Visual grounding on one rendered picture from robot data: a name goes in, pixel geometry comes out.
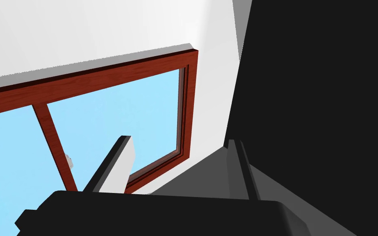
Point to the red-brown wooden framed window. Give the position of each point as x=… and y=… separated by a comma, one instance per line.
x=126, y=111

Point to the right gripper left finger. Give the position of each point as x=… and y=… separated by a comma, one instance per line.
x=120, y=170

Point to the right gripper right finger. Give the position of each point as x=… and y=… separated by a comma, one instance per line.
x=240, y=173

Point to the black cupboard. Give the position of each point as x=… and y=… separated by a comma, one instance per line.
x=313, y=98

